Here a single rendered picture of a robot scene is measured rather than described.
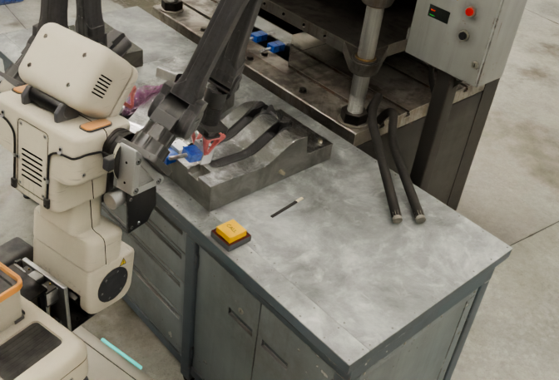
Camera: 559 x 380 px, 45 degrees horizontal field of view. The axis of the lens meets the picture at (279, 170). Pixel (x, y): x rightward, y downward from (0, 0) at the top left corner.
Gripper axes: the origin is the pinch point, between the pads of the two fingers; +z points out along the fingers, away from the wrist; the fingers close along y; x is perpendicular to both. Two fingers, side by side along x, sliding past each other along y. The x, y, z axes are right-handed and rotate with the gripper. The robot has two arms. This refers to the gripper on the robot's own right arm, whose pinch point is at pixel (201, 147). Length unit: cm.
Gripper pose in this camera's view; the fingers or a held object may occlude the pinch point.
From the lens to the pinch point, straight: 193.4
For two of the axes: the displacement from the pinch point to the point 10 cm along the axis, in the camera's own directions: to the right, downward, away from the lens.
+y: -6.3, -5.9, 5.0
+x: -7.2, 2.1, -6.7
